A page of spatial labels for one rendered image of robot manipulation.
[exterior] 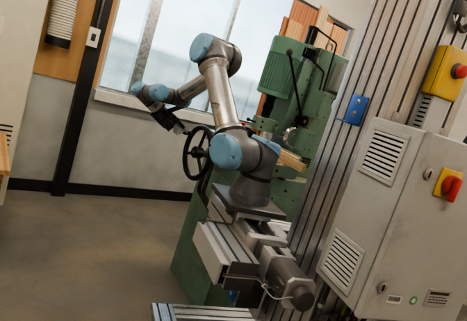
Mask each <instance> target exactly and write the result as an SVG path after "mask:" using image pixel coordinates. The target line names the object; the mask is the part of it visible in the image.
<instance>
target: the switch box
mask: <svg viewBox="0 0 467 321"><path fill-rule="evenodd" d="M347 66H348V64H346V63H340V62H336V65H335V68H334V71H333V74H332V76H331V79H330V82H329V85H328V88H327V89H328V90H329V91H332V92H335V93H337V94H338V91H339V88H340V86H341V83H342V80H343V77H344V75H345V71H346V69H347Z"/></svg>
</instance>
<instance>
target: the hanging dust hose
mask: <svg viewBox="0 0 467 321"><path fill-rule="evenodd" d="M51 2H52V3H51V5H52V6H51V9H50V10H51V12H50V13H51V14H50V17H49V21H50V22H48V24H49V25H47V26H48V28H47V29H48V30H47V32H48V33H46V36H45V40H44V42H45V43H47V44H51V45H53V46H57V47H61V48H64V49H69V47H70V44H71V39H70V38H71V35H72V34H71V33H73V32H72V30H73V29H72V28H74V27H73V26H72V25H74V24H73V23H74V22H75V21H74V20H75V19H74V17H75V15H76V13H75V12H76V11H75V10H76V9H77V8H76V7H78V6H77V4H78V3H77V2H78V0H53V1H51Z"/></svg>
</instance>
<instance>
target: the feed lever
mask: <svg viewBox="0 0 467 321"><path fill-rule="evenodd" d="M292 54H293V50H292V49H287V50H286V55H287V56H289V61H290V68H291V72H292V76H293V83H294V87H295V94H296V99H297V106H298V110H299V115H297V116H296V117H295V123H296V124H297V125H300V126H304V128H305V129H307V130H309V128H308V126H307V124H308V123H309V118H308V117H307V116H305V115H303V114H302V111H301V106H300V99H299V95H298V91H297V83H296V79H295V72H294V67H293V60H292V56H291V55H292Z"/></svg>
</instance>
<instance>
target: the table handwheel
mask: <svg viewBox="0 0 467 321"><path fill-rule="evenodd" d="M200 130H203V131H204V134H203V136H202V139H201V141H200V143H199V146H198V147H196V146H194V147H193V148H192V149H191V151H188V150H189V146H190V143H191V140H192V138H193V137H194V135H195V134H196V132H198V131H200ZM191 132H193V135H189V136H188V137H187V139H186V142H185V145H184V148H183V157H182V162H183V170H184V172H185V174H186V176H187V177H188V178H189V179H190V180H192V181H198V180H200V179H201V178H202V177H204V175H205V174H206V173H207V172H208V169H209V167H210V166H211V163H212V160H211V157H210V154H209V147H210V146H211V145H210V142H211V139H212V138H213V134H212V132H211V130H210V129H209V128H208V127H207V126H205V125H203V124H201V125H198V126H196V127H195V128H194V129H193V130H192V131H191ZM206 135H207V138H208V151H206V150H204V149H203V148H202V145H203V142H204V139H205V137H206ZM190 154H191V156H192V157H193V158H196V159H197V163H198V168H199V174H197V175H192V174H191V173H190V170H189V168H188V155H190ZM202 157H205V158H207V159H206V162H205V165H204V167H203V169H202V165H201V161H200V158H202Z"/></svg>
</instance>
